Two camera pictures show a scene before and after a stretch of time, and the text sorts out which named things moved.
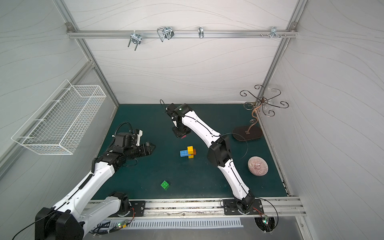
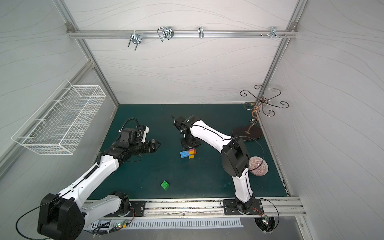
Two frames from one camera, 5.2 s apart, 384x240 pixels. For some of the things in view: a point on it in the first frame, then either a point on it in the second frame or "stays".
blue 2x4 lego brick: x=184 y=153 stays
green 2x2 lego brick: x=165 y=185 stays
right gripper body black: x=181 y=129 → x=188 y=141
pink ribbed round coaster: x=257 y=166 stays
